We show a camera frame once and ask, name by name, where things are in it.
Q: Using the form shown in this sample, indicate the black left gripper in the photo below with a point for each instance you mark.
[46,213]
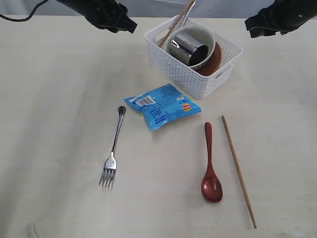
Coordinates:
[103,14]

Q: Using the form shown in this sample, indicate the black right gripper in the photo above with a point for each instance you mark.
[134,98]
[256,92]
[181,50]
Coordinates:
[282,16]

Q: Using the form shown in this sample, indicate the grey-green ceramic bowl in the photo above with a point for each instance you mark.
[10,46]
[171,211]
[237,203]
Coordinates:
[202,34]

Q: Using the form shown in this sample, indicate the silver metal utensil handle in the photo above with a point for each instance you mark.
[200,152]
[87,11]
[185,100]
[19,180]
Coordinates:
[186,14]

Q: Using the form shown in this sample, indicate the shiny steel cup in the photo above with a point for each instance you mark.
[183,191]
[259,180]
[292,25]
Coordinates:
[188,49]

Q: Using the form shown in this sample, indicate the blue chips snack bag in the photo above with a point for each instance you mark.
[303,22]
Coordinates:
[162,105]

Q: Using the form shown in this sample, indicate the brown wooden chopstick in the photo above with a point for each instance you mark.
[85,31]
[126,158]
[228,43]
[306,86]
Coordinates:
[239,172]

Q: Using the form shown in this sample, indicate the silver metal fork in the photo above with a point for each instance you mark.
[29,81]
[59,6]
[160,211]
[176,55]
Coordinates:
[110,166]

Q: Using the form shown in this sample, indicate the red-brown wooden spoon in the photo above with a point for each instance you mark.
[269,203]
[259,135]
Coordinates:
[211,187]

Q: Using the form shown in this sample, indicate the brown wooden plate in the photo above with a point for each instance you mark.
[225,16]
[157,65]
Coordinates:
[213,63]

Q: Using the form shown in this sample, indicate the white woven plastic basket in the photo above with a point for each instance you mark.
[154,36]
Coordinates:
[195,84]

